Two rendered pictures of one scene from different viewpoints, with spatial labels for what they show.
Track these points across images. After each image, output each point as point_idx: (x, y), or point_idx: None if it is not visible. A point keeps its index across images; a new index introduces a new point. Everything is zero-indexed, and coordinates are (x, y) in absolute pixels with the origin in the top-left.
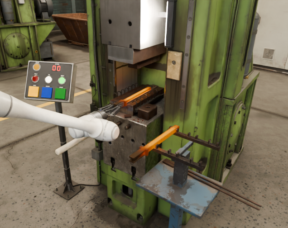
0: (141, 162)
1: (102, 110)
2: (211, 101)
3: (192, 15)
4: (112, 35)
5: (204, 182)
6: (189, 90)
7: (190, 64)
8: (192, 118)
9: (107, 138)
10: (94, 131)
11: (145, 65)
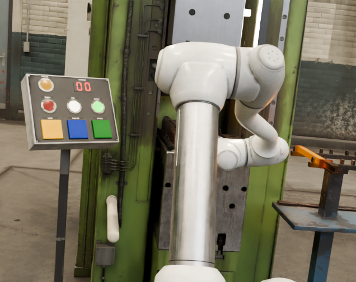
0: (238, 220)
1: None
2: None
3: (287, 12)
4: (194, 32)
5: (344, 208)
6: (279, 106)
7: None
8: None
9: (284, 155)
10: (276, 145)
11: (161, 93)
